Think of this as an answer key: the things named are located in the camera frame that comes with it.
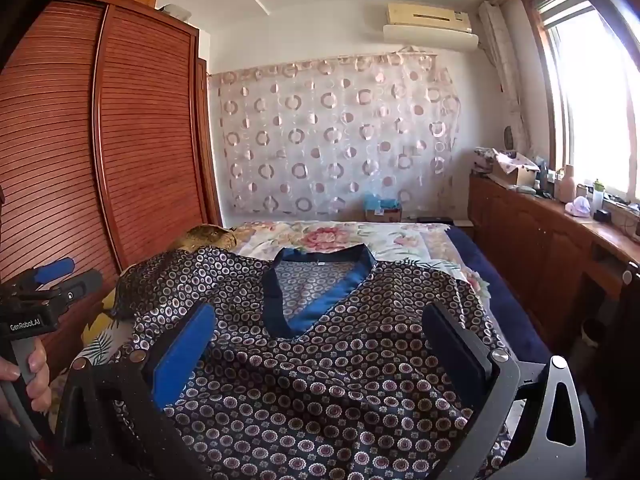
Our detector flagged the wooden-framed window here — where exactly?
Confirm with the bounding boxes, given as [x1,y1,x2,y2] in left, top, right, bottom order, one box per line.
[520,0,640,211]

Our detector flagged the brown patterned pillow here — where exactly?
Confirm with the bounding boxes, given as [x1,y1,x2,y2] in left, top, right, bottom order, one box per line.
[167,225,239,253]

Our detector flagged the person's left hand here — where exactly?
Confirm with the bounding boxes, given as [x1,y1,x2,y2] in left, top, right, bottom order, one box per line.
[0,342,52,415]

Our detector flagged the white trash bin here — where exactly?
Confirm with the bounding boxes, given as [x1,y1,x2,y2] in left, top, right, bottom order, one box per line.
[580,317,608,361]

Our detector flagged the tied window curtain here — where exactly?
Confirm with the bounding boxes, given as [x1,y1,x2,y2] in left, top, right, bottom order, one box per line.
[477,0,531,156]

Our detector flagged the floral leaf-print blanket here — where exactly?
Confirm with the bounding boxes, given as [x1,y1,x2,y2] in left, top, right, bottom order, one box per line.
[50,219,523,441]

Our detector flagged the navy circle-patterned shirt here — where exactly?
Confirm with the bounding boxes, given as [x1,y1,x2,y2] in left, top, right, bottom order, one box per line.
[112,244,511,480]

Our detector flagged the cardboard box with blue bags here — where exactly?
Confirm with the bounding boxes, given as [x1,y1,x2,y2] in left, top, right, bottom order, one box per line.
[364,194,403,223]

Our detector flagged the long wooden cabinet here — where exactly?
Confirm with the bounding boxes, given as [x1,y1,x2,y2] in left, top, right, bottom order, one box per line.
[467,172,640,361]

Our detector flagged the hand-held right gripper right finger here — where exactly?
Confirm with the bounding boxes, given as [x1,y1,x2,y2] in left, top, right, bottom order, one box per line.
[422,300,588,480]

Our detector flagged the open cardboard box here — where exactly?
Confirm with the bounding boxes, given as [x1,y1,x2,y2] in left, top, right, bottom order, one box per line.
[492,152,539,188]

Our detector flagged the floral storage box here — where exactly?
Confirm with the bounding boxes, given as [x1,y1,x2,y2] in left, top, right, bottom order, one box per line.
[472,147,501,176]

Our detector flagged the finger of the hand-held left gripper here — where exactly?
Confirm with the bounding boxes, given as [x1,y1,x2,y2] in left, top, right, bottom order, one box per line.
[22,257,76,286]
[56,269,104,306]

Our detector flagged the sheer circle-patterned curtain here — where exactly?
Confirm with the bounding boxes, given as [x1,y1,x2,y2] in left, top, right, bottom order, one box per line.
[210,47,462,216]

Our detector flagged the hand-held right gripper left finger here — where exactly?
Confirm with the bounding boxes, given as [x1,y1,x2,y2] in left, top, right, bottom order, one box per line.
[52,302,217,480]

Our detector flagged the navy bed sheet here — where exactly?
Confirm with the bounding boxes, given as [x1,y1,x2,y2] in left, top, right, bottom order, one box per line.
[445,227,551,366]

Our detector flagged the wall air conditioner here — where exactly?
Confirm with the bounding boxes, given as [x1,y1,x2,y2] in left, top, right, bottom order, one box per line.
[382,2,480,51]

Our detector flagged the wooden slatted wardrobe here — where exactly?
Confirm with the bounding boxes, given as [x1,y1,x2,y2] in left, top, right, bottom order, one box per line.
[0,0,223,381]

